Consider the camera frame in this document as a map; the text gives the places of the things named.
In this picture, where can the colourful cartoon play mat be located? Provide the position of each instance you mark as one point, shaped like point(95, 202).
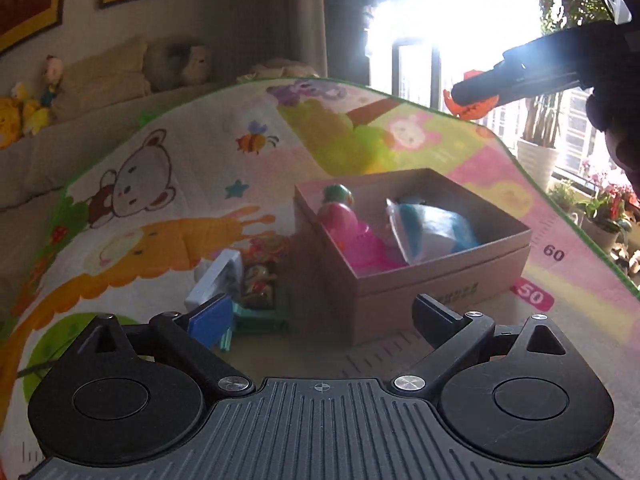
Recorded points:
point(542, 383)

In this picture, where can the pink plastic basket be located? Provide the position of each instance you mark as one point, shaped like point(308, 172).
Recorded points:
point(367, 254)

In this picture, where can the beige cushion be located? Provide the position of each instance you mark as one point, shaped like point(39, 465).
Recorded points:
point(108, 78)

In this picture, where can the pink cardboard box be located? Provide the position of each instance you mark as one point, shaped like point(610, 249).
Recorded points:
point(330, 296)

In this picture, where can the orange tiger plush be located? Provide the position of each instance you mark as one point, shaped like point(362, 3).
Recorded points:
point(10, 121)

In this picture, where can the grey plush neck pillow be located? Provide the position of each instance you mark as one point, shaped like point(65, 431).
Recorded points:
point(177, 61)

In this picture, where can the small doll plush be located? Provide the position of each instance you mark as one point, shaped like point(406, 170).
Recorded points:
point(53, 75)

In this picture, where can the white usb charger box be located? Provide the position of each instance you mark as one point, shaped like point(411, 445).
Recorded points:
point(222, 276)

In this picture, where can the teal plastic crank handle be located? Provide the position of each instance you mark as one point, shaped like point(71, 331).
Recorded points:
point(247, 321)

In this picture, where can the grey curtain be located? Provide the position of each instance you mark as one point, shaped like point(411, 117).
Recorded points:
point(300, 31)

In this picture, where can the yellow duck plush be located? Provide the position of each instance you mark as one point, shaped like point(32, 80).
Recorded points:
point(34, 116)

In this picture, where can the blue white plastic packet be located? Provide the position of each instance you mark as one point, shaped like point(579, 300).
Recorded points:
point(425, 233)

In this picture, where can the grey sofa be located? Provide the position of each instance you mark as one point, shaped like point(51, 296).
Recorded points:
point(34, 171)

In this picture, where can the orange plastic cup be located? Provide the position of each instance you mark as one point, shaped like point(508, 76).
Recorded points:
point(470, 112)

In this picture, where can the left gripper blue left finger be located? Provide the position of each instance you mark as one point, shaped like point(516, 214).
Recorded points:
point(203, 327)

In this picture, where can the red hello kitty toy camera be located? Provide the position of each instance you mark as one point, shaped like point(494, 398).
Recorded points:
point(260, 278)

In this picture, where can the pink toy figure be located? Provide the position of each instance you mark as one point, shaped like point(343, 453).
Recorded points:
point(338, 216)

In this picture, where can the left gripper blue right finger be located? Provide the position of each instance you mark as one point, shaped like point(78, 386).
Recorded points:
point(435, 322)

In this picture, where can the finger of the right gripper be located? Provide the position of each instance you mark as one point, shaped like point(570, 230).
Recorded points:
point(523, 75)

